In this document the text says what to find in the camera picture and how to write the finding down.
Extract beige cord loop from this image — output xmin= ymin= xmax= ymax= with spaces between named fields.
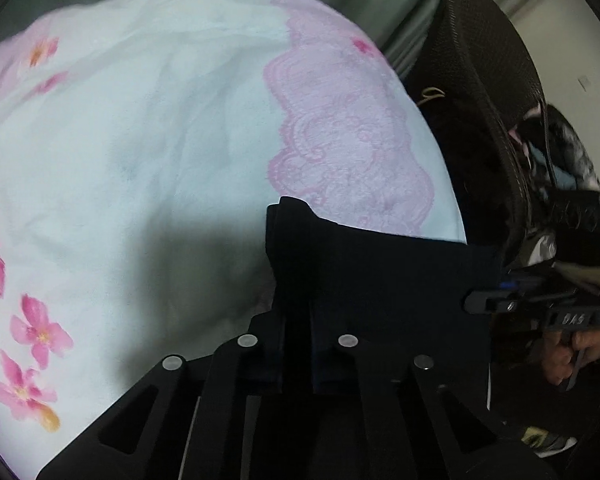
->
xmin=416 ymin=86 xmax=447 ymax=107

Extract black pants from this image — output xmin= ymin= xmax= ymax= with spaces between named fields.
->
xmin=264 ymin=196 xmax=503 ymax=396

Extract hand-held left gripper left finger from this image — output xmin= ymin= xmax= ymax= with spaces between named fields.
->
xmin=35 ymin=310 xmax=301 ymax=480

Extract black mesh chair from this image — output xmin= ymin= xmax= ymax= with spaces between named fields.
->
xmin=405 ymin=0 xmax=551 ymax=261

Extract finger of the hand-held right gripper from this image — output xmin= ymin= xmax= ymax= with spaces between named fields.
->
xmin=463 ymin=289 xmax=548 ymax=317
xmin=499 ymin=271 xmax=551 ymax=291

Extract person's right hand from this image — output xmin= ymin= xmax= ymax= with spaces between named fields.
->
xmin=541 ymin=327 xmax=600 ymax=387

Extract pink floral blanket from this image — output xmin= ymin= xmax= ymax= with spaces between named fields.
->
xmin=0 ymin=0 xmax=468 ymax=480

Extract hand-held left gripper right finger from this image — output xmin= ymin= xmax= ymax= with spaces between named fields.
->
xmin=310 ymin=310 xmax=556 ymax=480

